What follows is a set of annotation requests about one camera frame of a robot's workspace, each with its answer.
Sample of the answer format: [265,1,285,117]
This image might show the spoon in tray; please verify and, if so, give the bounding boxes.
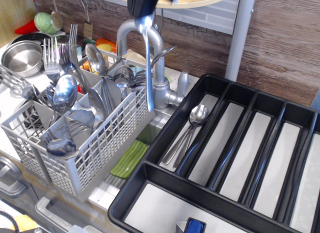
[172,125,198,169]
[161,104,209,169]

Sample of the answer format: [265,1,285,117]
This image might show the large spoon bowl left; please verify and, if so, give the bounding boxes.
[53,74,78,114]

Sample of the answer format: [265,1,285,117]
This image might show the spoon in middle compartment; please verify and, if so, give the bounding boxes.
[88,87,105,126]

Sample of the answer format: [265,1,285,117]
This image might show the black cutlery tray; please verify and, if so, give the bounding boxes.
[108,75,320,233]

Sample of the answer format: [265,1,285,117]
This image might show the green toy ball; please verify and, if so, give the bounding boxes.
[34,11,63,35]

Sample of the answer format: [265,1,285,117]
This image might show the lower spoon in tray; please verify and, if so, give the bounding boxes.
[172,125,198,169]

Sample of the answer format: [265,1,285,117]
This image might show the steel fork at left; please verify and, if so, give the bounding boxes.
[43,38,60,84]

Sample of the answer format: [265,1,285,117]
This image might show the tall thin fork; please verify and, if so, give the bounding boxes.
[68,24,88,94]

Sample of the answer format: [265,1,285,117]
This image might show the tall spoon at back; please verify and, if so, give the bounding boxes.
[85,43,108,76]

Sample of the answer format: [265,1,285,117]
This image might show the fork at back basket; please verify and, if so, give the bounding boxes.
[116,39,123,61]

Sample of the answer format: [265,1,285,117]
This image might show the top spoon in tray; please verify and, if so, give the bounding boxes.
[161,104,209,169]

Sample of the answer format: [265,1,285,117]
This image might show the grey metal post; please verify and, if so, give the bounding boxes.
[224,0,255,82]

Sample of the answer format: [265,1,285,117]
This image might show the large spoon front corner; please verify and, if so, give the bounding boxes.
[46,138,77,158]

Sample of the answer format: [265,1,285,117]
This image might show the grey plastic cutlery basket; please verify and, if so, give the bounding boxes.
[0,49,156,203]

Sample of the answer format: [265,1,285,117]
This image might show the steel round pan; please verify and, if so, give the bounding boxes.
[1,40,44,78]

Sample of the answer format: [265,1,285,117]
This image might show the green ribbed plate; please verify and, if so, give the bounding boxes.
[109,140,148,179]

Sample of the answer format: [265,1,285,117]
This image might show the orange toy vegetable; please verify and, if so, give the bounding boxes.
[95,38,117,54]

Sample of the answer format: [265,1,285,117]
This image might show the silver toy faucet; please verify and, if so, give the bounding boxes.
[116,19,189,109]

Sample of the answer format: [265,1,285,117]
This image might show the black blue robot gripper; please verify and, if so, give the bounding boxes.
[127,0,178,18]

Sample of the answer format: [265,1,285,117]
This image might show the red toy pepper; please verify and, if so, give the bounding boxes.
[14,19,38,35]

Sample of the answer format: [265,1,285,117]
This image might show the small steel spoon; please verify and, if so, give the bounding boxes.
[134,15,155,112]

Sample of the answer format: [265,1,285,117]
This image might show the blue object at bottom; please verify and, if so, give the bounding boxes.
[184,217,207,233]

